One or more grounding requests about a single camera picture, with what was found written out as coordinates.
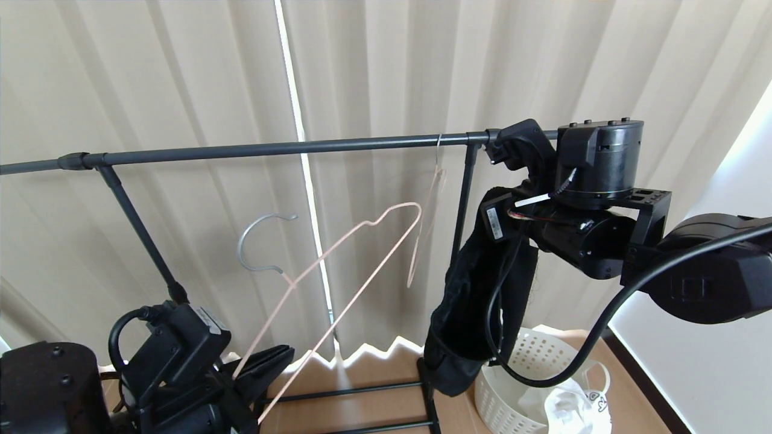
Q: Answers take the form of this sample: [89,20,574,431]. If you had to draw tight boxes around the white printed garment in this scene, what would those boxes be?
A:
[517,362,611,434]

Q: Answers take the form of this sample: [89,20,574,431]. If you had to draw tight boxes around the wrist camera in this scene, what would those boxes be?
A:
[118,303,233,401]
[484,119,558,193]

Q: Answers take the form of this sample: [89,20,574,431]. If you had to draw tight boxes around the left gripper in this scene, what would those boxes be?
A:
[139,371,260,434]

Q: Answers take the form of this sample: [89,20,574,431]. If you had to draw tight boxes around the beige curtain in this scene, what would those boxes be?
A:
[0,0,772,368]

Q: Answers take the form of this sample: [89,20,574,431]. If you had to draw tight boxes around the black shorts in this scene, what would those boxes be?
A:
[424,193,539,397]

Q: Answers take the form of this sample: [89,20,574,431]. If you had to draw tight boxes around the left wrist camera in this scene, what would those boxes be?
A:
[118,303,233,401]

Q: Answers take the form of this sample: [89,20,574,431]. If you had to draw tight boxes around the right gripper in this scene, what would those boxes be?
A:
[481,187,637,281]

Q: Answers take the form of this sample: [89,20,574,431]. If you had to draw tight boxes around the pink clothes hanger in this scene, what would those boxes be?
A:
[407,134,447,289]
[231,202,423,426]

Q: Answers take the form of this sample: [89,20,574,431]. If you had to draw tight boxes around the white laundry basket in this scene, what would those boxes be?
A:
[475,327,611,434]

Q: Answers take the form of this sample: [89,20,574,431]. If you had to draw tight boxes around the black clothes rack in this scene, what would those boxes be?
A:
[0,128,558,434]

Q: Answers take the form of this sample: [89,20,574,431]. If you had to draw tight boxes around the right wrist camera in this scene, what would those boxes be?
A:
[484,119,558,193]

